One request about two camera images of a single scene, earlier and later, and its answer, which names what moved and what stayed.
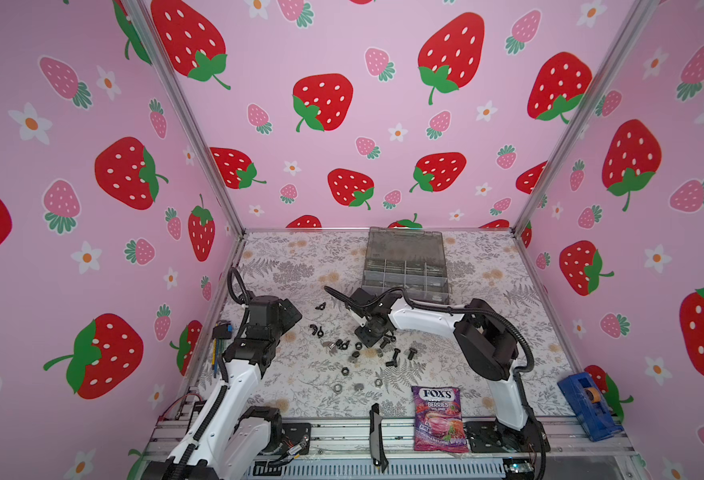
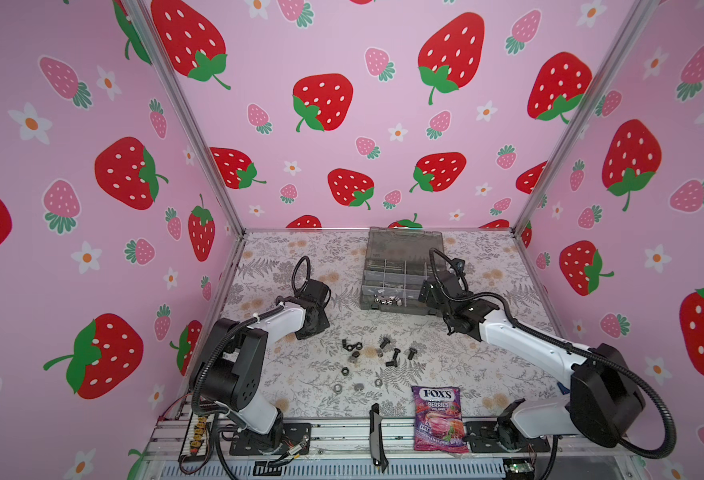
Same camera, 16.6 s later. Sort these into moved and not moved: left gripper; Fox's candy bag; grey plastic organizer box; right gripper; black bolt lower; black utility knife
Moved: left gripper; right gripper
Not moved: grey plastic organizer box; black bolt lower; Fox's candy bag; black utility knife
